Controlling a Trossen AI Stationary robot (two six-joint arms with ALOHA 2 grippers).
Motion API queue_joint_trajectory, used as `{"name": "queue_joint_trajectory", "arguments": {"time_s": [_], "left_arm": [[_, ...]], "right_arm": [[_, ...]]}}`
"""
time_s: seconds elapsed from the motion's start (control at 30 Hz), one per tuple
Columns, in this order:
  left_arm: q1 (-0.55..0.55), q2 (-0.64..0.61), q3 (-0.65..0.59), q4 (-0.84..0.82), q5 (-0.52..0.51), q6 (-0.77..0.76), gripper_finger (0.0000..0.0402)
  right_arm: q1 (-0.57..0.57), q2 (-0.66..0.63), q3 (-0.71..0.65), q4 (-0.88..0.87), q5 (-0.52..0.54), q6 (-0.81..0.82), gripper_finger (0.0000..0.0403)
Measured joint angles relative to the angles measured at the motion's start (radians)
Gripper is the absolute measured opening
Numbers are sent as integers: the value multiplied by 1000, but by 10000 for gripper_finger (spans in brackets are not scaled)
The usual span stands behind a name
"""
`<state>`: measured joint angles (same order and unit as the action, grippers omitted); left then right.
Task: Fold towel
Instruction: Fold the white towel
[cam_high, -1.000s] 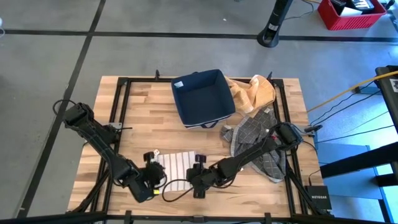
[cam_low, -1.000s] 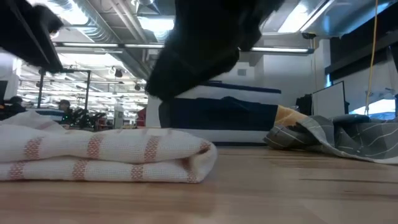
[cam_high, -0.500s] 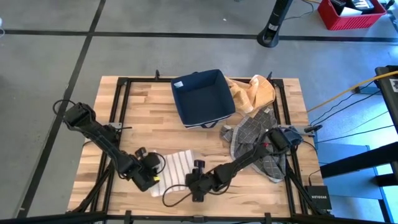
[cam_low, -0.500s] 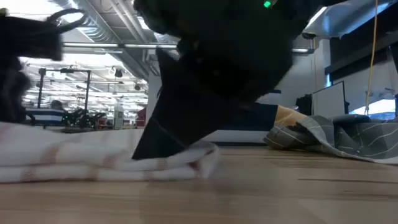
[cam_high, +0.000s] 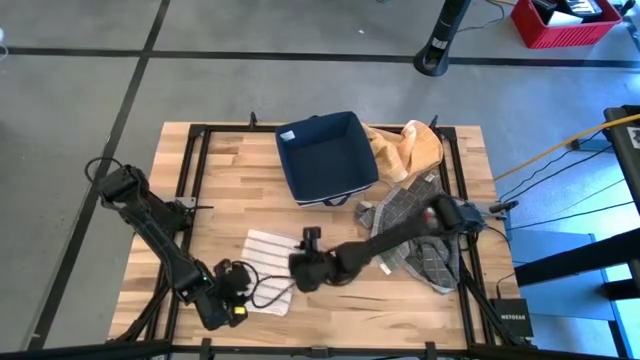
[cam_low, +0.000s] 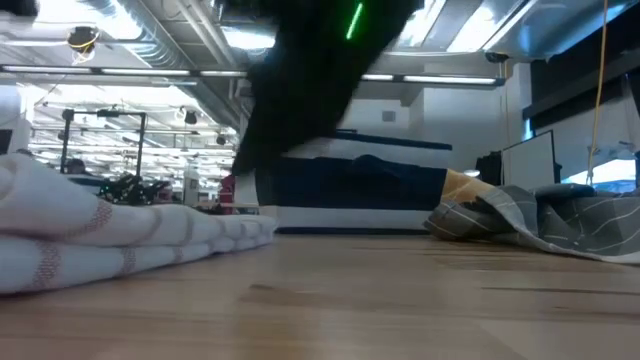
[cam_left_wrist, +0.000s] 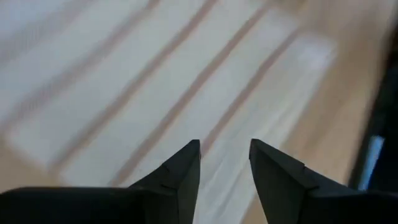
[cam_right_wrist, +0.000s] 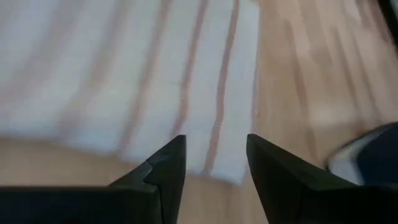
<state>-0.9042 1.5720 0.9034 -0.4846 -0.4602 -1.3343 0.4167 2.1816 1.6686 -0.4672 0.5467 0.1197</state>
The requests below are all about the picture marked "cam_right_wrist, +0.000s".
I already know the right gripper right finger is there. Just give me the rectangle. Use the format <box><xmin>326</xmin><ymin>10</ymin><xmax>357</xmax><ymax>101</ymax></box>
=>
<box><xmin>246</xmin><ymin>133</ymin><xmax>398</xmax><ymax>224</ymax></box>

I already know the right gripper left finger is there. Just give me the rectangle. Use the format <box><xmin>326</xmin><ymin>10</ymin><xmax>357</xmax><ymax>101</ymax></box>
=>
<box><xmin>0</xmin><ymin>134</ymin><xmax>187</xmax><ymax>224</ymax></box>

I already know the navy white striped fabric basket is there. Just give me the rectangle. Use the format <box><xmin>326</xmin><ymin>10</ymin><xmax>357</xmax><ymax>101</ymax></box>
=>
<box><xmin>326</xmin><ymin>121</ymin><xmax>398</xmax><ymax>187</ymax></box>

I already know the white red-striped towel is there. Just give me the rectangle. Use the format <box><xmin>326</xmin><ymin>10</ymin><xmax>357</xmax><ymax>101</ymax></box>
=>
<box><xmin>0</xmin><ymin>0</ymin><xmax>261</xmax><ymax>187</ymax></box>

